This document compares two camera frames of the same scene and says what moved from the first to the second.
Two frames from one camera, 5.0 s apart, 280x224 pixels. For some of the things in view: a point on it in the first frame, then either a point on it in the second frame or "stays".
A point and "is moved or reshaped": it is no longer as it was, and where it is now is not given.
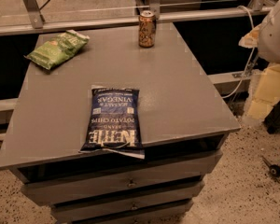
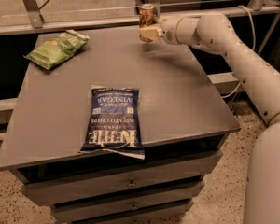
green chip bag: [53, 52] stays
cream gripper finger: [252, 38] → [166, 29]
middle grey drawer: [126, 203] stays
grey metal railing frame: [38, 23] stays
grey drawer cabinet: [183, 127] stays
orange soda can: [147, 29] is moved or reshaped
